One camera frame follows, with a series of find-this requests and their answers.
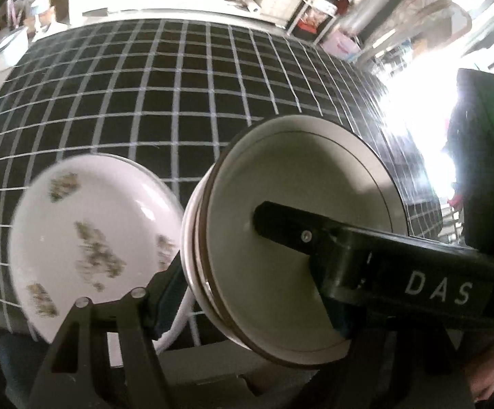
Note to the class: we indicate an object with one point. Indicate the floral patterned ceramic bowl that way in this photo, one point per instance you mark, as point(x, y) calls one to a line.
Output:
point(246, 260)

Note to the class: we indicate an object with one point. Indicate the white plate floral stickers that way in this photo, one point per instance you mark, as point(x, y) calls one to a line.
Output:
point(93, 225)

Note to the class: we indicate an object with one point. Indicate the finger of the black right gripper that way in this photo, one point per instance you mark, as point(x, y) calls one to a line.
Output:
point(303, 231)

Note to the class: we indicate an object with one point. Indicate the person's right hand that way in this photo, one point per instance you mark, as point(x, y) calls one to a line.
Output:
point(480, 376)

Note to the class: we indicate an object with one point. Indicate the black white grid tablecloth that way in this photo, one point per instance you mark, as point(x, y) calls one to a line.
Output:
point(170, 95)

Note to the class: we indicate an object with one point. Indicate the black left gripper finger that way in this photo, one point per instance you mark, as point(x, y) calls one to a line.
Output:
point(103, 357)

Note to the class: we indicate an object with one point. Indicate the pink shopping bag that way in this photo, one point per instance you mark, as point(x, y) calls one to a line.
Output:
point(341, 46)

